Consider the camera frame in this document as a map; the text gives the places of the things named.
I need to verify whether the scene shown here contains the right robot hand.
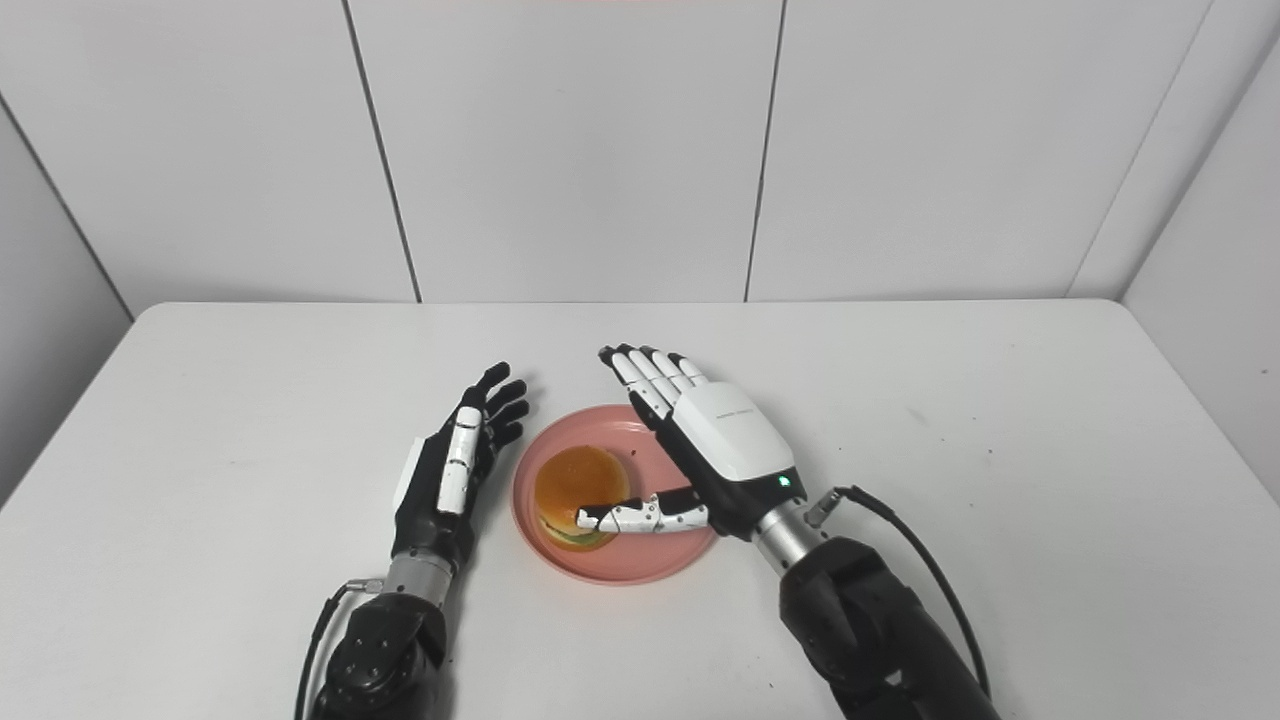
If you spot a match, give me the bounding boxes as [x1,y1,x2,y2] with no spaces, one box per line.
[575,344,807,542]

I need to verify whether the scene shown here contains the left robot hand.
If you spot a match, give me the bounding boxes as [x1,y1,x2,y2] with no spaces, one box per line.
[390,362,531,569]

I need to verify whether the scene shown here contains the pink round plate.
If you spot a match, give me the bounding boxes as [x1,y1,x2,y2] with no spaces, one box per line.
[512,404,719,587]

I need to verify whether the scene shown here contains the toy hamburger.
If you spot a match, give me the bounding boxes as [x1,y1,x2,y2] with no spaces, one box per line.
[533,445,632,552]

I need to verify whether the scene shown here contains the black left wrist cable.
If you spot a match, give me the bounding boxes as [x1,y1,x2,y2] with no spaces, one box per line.
[294,578,387,720]

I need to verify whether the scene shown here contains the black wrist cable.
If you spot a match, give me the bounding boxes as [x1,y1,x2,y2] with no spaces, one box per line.
[294,578,387,720]
[805,486,992,701]

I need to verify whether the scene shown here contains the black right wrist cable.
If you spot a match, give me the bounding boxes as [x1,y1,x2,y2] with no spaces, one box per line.
[805,486,992,701]

